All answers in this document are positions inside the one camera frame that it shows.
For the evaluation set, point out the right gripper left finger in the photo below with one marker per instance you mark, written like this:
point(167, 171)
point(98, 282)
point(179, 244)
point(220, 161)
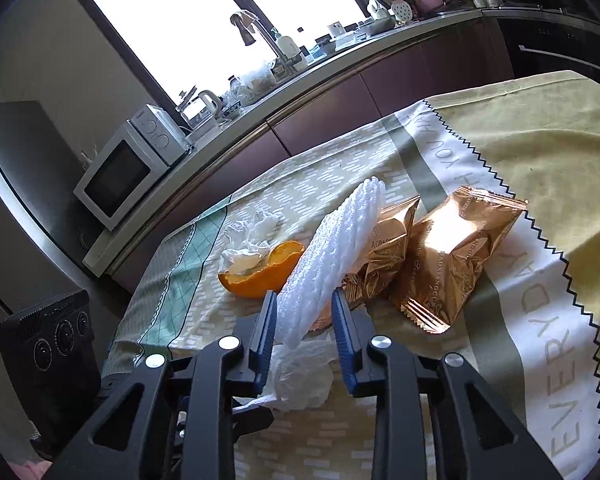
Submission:
point(257, 334)

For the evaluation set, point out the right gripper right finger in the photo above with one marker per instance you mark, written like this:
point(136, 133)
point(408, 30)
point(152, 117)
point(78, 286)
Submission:
point(353, 331)

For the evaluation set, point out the small gold snack bag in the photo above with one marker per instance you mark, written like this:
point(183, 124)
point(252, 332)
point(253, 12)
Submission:
point(379, 261)

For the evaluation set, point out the white foam fruit net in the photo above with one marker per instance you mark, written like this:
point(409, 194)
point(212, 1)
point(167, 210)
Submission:
point(333, 250)

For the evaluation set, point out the large gold snack bag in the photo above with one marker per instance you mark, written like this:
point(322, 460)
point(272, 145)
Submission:
point(446, 254)

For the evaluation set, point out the chrome kitchen faucet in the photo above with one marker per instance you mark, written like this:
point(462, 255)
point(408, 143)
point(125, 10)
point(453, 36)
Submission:
point(248, 24)

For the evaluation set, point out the clear plastic bag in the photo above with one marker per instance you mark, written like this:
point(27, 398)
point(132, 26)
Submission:
point(298, 379)

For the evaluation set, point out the orange peel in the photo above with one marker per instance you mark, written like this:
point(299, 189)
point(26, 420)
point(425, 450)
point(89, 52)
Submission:
point(271, 275)

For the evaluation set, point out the crumpled white tissue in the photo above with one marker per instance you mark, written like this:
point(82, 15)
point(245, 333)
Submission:
point(248, 242)

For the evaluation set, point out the grey refrigerator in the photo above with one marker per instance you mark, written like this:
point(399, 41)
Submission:
point(41, 169)

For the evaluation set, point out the patterned tablecloth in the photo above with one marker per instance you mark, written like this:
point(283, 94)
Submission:
point(502, 266)

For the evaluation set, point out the white microwave oven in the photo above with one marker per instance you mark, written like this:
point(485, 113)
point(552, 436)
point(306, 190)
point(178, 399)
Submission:
point(138, 155)

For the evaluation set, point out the glass kettle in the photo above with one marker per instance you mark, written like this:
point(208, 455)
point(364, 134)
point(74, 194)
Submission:
point(197, 106)

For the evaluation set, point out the black built-in oven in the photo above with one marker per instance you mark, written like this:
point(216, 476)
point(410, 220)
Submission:
point(543, 36)

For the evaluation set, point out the pink pot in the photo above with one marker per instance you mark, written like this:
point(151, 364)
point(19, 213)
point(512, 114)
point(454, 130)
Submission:
point(428, 6)

